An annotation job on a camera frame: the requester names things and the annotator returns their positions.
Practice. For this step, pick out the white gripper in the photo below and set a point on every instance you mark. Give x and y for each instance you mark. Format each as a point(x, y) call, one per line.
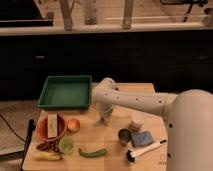
point(105, 110)

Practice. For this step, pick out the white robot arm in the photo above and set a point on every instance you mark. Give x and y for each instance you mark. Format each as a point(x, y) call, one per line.
point(189, 121)

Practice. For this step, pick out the metal cup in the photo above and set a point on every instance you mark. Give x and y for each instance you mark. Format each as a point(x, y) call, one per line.
point(124, 136)

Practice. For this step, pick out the orange apple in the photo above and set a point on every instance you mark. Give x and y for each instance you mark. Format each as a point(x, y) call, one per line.
point(73, 125)

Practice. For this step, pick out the white jar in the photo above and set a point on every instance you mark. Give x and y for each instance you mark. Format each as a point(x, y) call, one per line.
point(137, 120)

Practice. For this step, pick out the green chili pepper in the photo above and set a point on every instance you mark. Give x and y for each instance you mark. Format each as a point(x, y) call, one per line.
point(95, 154)

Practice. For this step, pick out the blue sponge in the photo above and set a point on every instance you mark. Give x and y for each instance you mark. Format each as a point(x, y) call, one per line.
point(141, 139)

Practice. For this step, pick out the green plastic tray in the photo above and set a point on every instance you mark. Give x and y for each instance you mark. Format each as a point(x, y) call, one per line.
point(66, 93)

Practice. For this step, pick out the wooden block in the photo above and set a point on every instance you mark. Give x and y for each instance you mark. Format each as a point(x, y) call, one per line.
point(52, 126)

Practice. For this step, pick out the brown grape bunch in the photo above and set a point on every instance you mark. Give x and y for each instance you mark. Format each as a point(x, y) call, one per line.
point(48, 146)

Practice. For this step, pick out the orange bowl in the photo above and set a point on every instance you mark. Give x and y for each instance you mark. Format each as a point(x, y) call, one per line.
point(41, 129)

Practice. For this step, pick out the yellow corn cob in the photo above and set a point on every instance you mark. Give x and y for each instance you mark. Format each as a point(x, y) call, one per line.
point(47, 156)

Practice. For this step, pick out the black stand pole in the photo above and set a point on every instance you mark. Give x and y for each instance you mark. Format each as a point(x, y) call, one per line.
point(30, 129)

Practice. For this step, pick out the white handled brush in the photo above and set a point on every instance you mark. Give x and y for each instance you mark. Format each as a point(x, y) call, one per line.
point(132, 155)

